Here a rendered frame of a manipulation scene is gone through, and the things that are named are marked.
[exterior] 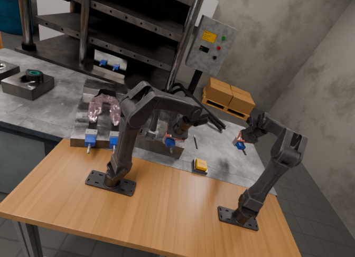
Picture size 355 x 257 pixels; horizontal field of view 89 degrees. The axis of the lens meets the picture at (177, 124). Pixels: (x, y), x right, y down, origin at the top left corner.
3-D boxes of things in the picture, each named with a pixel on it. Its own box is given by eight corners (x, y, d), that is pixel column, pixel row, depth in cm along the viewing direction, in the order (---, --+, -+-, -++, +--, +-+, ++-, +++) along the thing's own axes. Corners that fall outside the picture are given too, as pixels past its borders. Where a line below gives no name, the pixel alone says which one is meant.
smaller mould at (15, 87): (32, 101, 99) (31, 89, 95) (2, 92, 96) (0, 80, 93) (54, 86, 115) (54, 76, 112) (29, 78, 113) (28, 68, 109)
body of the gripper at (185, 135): (167, 122, 85) (174, 115, 79) (186, 127, 89) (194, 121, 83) (166, 134, 82) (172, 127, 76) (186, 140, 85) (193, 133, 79)
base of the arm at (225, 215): (225, 197, 82) (227, 211, 76) (263, 208, 84) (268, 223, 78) (217, 206, 86) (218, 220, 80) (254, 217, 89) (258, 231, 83)
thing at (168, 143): (174, 158, 85) (178, 150, 83) (164, 156, 84) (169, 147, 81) (171, 141, 96) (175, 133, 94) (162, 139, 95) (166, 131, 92)
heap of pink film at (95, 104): (121, 126, 99) (123, 115, 94) (85, 122, 91) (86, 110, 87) (121, 101, 118) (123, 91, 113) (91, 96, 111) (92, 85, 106)
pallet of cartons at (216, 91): (240, 104, 443) (249, 91, 423) (249, 121, 378) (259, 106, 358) (199, 89, 428) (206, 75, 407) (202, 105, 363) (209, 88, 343)
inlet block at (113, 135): (119, 158, 85) (120, 150, 82) (107, 158, 83) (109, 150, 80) (119, 139, 94) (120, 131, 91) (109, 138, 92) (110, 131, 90)
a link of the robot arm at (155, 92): (194, 97, 76) (131, 76, 54) (207, 109, 71) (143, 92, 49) (179, 120, 81) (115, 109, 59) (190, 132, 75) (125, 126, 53)
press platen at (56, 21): (169, 72, 156) (171, 66, 153) (34, 22, 138) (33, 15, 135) (174, 51, 217) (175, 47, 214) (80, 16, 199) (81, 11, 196)
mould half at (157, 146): (178, 159, 102) (187, 142, 95) (133, 146, 98) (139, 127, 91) (180, 113, 143) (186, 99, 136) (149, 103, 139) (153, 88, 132)
